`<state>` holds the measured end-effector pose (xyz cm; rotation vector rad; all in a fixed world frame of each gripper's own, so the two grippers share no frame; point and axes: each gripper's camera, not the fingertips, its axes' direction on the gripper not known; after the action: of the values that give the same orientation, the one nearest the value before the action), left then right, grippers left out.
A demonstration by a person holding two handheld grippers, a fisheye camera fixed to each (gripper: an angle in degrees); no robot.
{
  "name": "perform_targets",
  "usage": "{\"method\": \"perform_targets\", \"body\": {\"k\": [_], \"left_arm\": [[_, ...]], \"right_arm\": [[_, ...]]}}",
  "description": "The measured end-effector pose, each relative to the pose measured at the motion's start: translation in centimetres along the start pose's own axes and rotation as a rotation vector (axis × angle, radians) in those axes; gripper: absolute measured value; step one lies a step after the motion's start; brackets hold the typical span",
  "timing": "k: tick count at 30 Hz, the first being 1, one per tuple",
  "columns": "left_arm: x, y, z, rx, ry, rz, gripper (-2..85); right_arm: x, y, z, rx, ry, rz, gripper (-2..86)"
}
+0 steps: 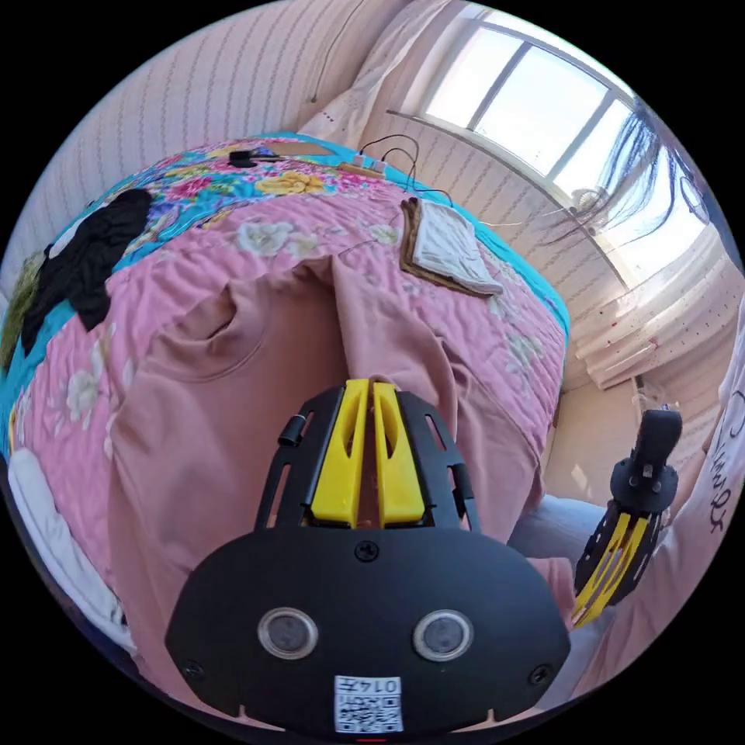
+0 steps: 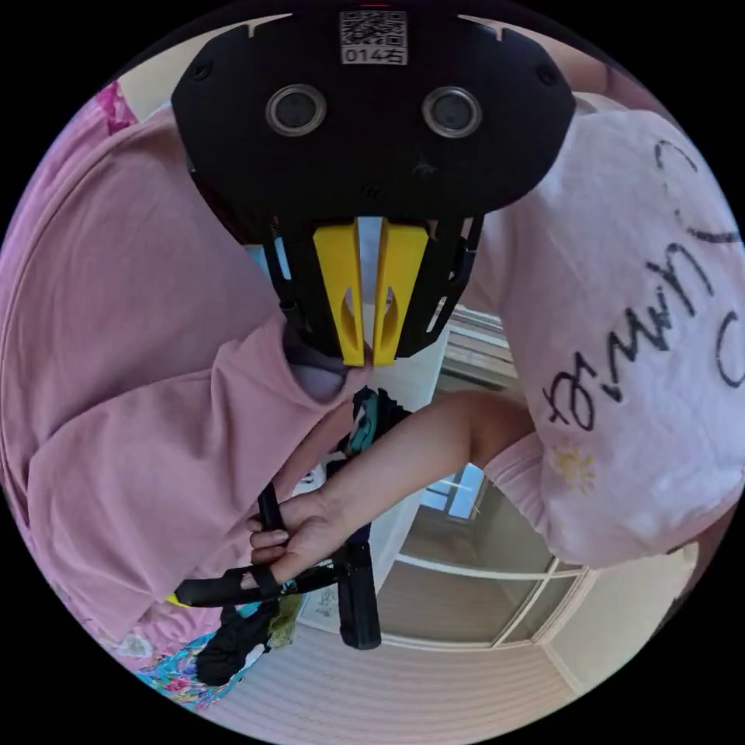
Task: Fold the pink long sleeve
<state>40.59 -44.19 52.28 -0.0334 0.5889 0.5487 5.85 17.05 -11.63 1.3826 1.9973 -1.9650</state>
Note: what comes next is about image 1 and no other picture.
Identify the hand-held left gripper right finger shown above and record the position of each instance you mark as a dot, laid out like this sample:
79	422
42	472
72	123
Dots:
397	465

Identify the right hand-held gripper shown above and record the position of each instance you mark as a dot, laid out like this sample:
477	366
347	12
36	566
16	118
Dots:
639	486

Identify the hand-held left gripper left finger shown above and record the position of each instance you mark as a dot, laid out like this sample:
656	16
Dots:
339	465

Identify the pink long sleeve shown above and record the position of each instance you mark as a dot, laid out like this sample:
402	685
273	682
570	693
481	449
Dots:
204	436

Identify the person's right hand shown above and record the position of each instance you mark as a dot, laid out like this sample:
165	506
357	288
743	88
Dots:
687	489

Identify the folded white and brown clothes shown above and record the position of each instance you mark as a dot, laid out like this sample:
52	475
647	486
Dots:
448	250

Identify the pale dotted curtain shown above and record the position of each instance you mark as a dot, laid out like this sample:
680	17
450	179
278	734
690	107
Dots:
372	75
658	326

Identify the bed with floral quilt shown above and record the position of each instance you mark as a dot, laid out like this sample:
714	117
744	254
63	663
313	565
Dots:
192	273

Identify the white cloth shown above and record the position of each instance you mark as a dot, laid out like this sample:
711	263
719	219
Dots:
52	524

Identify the power strip with plugs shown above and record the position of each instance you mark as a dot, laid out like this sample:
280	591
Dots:
364	166

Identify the small black device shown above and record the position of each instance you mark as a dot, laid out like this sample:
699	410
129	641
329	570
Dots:
247	157

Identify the small white fan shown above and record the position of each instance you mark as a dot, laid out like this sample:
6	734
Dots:
588	204

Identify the pile of clothes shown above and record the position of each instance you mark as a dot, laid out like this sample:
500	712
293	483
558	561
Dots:
87	256

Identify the window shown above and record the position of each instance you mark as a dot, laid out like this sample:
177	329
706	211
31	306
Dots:
524	99

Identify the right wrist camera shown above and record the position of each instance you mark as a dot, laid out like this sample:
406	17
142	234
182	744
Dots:
655	442

